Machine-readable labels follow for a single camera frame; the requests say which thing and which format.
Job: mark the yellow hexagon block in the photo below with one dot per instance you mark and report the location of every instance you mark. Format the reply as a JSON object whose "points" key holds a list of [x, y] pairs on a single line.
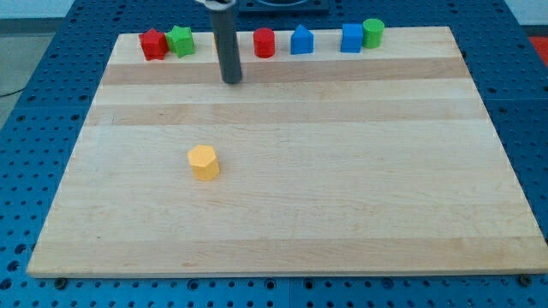
{"points": [[203, 162]]}

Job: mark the wooden board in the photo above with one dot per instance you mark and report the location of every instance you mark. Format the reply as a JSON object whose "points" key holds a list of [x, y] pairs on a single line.
{"points": [[383, 162]]}

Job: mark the red cylinder block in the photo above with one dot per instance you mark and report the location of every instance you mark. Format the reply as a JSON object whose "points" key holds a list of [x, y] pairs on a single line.
{"points": [[264, 43]]}

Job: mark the blue pentagon house block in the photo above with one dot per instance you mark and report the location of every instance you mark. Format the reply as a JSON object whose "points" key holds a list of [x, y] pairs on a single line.
{"points": [[301, 41]]}

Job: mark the blue cube block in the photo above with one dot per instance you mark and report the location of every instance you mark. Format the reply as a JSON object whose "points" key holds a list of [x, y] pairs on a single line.
{"points": [[352, 36]]}

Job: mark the green star block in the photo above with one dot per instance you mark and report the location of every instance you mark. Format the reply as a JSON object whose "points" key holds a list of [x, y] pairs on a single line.
{"points": [[180, 41]]}

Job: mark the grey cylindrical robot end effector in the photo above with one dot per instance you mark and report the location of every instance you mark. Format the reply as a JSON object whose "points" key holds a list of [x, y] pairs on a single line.
{"points": [[222, 15]]}

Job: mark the green cylinder block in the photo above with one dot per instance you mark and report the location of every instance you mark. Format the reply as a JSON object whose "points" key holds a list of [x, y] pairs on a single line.
{"points": [[373, 30]]}

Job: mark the red star block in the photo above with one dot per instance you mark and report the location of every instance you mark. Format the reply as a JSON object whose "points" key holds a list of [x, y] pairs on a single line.
{"points": [[153, 44]]}

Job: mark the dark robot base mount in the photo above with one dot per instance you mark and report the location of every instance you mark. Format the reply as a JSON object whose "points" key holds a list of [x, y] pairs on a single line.
{"points": [[282, 6]]}

